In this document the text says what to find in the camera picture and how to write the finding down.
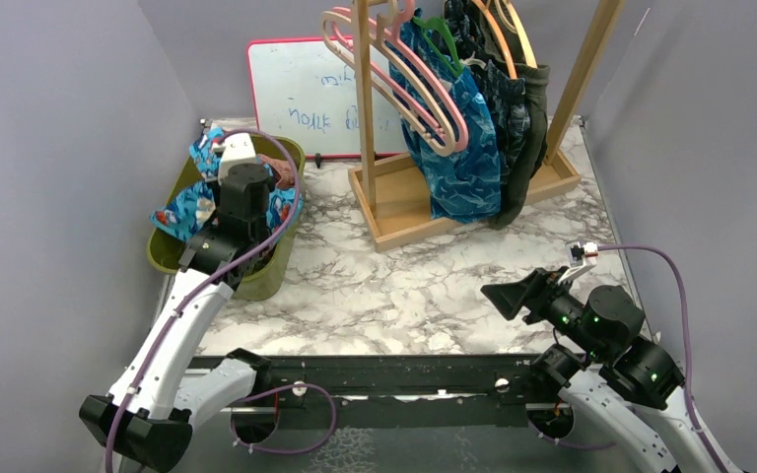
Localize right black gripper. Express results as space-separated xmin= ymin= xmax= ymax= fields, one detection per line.
xmin=482 ymin=264 xmax=607 ymax=358

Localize blue leaf print shorts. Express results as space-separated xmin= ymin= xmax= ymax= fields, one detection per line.
xmin=400 ymin=22 xmax=501 ymax=224

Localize green plastic hanger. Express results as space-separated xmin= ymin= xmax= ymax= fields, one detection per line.
xmin=411 ymin=15 xmax=464 ymax=78

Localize blue shark print shorts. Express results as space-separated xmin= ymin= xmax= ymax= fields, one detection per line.
xmin=150 ymin=126 xmax=302 ymax=242

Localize pink shorts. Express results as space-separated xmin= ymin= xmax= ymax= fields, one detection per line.
xmin=257 ymin=154 xmax=297 ymax=190

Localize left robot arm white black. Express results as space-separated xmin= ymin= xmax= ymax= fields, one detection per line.
xmin=79 ymin=163 xmax=279 ymax=472

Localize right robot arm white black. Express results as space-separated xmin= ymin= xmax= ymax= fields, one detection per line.
xmin=481 ymin=267 xmax=740 ymax=472

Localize dark blue patterned shorts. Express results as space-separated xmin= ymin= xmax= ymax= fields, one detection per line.
xmin=443 ymin=1 xmax=530 ymax=181

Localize orange wooden hanger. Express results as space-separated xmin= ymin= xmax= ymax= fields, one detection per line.
xmin=471 ymin=0 xmax=518 ymax=80

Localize dark olive shorts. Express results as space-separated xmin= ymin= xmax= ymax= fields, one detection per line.
xmin=489 ymin=13 xmax=550 ymax=230

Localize beige wooden hanger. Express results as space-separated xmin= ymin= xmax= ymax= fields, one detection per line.
xmin=495 ymin=0 xmax=538 ymax=68

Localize wooden clothes rack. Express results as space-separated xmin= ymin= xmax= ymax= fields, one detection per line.
xmin=348 ymin=1 xmax=624 ymax=252

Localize red framed whiteboard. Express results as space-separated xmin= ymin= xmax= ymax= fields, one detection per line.
xmin=246 ymin=35 xmax=412 ymax=160

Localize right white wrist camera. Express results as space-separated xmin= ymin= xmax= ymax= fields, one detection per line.
xmin=557 ymin=240 xmax=599 ymax=285

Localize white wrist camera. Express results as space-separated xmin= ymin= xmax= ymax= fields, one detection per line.
xmin=557 ymin=240 xmax=599 ymax=285
xmin=212 ymin=133 xmax=259 ymax=184

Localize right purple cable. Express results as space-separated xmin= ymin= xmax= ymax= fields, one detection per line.
xmin=528 ymin=243 xmax=732 ymax=473

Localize black metal base rail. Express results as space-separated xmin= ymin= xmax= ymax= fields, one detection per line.
xmin=101 ymin=352 xmax=583 ymax=473

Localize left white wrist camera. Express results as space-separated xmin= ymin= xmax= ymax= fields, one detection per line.
xmin=212 ymin=133 xmax=259 ymax=184

